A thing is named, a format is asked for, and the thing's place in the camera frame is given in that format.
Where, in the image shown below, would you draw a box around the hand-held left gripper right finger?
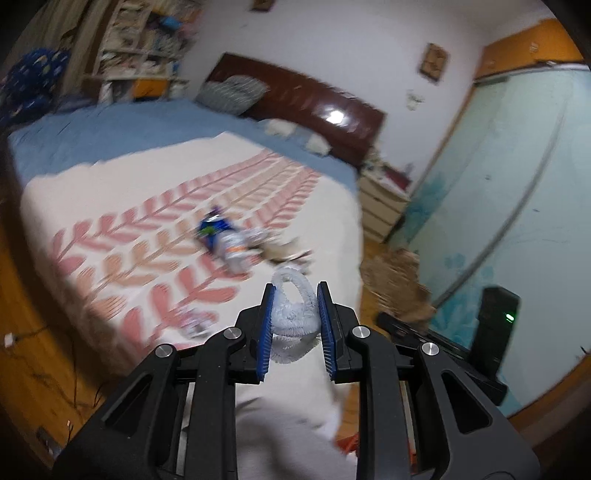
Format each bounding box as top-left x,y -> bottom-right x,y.
317,281 -> 540,480

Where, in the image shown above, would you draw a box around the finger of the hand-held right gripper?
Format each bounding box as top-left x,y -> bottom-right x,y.
376,312 -> 472,365

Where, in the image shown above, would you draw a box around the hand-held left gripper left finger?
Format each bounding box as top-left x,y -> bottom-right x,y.
53,282 -> 278,480

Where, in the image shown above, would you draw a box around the white paper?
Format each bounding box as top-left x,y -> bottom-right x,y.
269,267 -> 320,365

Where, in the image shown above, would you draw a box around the small printed wrapper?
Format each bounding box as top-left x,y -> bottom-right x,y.
180,307 -> 217,337

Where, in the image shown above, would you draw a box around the brown wrapper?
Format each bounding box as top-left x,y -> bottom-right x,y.
252,228 -> 312,266

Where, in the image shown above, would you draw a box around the blue snack wrapper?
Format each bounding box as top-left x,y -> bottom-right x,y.
196,208 -> 237,254

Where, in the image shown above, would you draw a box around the brown torn cardboard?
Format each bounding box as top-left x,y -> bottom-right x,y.
360,249 -> 437,324

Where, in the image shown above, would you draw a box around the sliding glass door blue flowers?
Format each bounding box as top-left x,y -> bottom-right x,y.
388,62 -> 591,416

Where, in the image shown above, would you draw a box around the cream nightstand with drawers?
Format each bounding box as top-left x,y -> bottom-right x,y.
358,161 -> 411,243

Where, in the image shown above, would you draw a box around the white pillow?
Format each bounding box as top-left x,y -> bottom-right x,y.
259,117 -> 298,139

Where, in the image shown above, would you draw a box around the dark wooden headboard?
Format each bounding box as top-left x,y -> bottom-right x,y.
203,52 -> 386,168

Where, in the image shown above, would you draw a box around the striped grey pillow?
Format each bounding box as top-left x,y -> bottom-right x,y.
195,75 -> 269,116

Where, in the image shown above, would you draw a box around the bed with blue sheet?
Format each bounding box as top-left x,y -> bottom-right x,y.
7,99 -> 361,195

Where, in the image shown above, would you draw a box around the floor power strip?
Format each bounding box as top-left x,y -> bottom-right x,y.
36,427 -> 63,455

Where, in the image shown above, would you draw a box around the cluttered white shelf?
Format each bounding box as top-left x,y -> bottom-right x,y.
81,0 -> 204,104

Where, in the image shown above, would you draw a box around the blue patterned bag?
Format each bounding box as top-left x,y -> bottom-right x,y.
0,46 -> 72,132

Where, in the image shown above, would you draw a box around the black floor cable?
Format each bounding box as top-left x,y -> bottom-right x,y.
14,323 -> 112,411

